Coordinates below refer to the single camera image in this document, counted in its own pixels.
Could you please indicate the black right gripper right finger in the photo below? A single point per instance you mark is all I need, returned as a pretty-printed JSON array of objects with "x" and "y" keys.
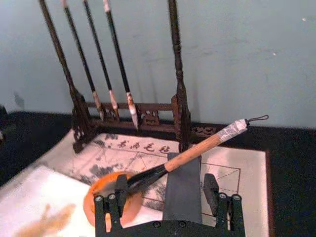
[{"x": 229, "y": 212}]

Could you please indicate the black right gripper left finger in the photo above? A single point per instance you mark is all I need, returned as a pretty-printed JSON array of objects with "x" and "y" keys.
[{"x": 108, "y": 209}]

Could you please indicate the round orange dish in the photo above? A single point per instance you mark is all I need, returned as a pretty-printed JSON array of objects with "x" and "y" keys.
[{"x": 133, "y": 205}]

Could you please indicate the printed white felt mat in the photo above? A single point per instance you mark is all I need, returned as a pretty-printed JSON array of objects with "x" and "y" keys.
[{"x": 242, "y": 185}]

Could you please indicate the grey rectangular block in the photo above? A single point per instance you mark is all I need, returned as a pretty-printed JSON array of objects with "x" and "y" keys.
[{"x": 182, "y": 195}]

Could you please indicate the white paper with orange strokes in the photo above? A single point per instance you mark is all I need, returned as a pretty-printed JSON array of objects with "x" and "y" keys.
[{"x": 37, "y": 192}]

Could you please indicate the black table cloth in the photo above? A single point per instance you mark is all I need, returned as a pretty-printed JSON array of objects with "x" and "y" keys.
[{"x": 293, "y": 172}]

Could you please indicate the dark wooden brush rack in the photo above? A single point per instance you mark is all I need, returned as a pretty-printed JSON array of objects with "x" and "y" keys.
[{"x": 177, "y": 74}]

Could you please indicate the thin black hanging brush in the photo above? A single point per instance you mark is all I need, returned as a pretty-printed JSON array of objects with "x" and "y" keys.
[
  {"x": 81, "y": 59},
  {"x": 101, "y": 59}
]

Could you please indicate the black hanging brush, white tip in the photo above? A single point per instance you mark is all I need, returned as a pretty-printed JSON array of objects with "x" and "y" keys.
[{"x": 118, "y": 54}]

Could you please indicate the pale wall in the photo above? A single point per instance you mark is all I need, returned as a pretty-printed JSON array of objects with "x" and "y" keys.
[{"x": 234, "y": 61}]

